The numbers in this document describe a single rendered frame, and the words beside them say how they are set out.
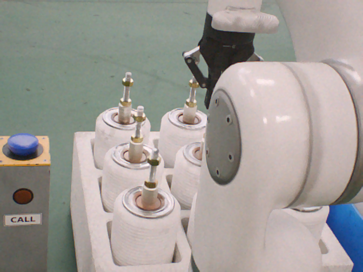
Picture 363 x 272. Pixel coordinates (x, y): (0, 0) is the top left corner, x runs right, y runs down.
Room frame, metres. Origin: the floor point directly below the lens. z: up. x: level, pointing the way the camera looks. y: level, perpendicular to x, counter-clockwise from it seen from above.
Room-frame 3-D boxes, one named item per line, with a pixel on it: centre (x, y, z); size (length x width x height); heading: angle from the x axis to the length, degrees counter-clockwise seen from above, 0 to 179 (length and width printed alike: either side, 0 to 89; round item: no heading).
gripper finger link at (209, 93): (0.82, -0.02, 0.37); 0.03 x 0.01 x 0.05; 105
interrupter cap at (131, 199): (0.67, 0.03, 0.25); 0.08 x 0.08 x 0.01
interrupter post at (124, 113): (0.90, 0.11, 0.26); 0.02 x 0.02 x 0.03
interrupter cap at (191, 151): (0.82, -0.04, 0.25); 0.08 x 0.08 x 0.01
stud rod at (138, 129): (0.79, 0.07, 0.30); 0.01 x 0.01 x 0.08; 31
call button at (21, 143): (0.66, 0.21, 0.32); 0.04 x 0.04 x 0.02
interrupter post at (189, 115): (0.94, -0.01, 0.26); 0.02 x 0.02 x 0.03
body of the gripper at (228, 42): (0.82, -0.04, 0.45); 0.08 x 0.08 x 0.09
